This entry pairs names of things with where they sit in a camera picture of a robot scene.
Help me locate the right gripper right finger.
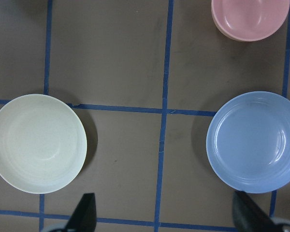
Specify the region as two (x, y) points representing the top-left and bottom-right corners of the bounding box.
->
(232, 190), (275, 232)

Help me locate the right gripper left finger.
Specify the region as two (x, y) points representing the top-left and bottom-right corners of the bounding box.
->
(64, 193), (97, 232)

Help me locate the blue plate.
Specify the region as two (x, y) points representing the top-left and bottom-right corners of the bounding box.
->
(206, 91), (290, 193)

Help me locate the white plate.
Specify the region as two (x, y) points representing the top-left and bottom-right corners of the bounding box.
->
(0, 94), (87, 194)

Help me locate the pink bowl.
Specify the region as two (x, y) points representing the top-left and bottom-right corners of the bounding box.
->
(211, 0), (290, 42)

